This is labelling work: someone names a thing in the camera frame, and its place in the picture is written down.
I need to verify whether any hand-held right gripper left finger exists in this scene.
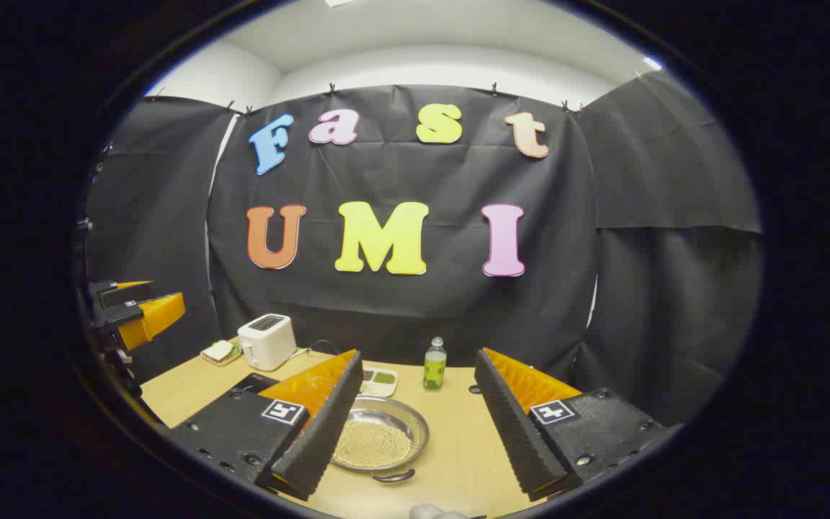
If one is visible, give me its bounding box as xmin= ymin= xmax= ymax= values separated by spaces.
xmin=170 ymin=350 xmax=364 ymax=502

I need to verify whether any white sectioned tray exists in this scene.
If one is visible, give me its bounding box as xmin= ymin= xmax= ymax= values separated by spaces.
xmin=359 ymin=366 xmax=399 ymax=399

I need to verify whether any black induction cooktop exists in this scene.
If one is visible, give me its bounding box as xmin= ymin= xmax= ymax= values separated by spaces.
xmin=230 ymin=372 xmax=280 ymax=394

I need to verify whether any green label drink bottle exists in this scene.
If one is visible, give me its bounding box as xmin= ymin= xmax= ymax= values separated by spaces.
xmin=423 ymin=337 xmax=448 ymax=391

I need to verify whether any stainless steel pot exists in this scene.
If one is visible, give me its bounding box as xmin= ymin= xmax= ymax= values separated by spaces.
xmin=330 ymin=395 xmax=430 ymax=484

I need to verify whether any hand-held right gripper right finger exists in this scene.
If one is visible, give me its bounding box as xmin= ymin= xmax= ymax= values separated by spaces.
xmin=474 ymin=347 xmax=668 ymax=503

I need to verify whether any white toaster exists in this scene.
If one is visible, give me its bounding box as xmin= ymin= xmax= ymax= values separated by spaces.
xmin=237 ymin=314 xmax=298 ymax=372

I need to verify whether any pile of soybeans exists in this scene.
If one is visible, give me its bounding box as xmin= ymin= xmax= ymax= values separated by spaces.
xmin=333 ymin=420 xmax=413 ymax=468

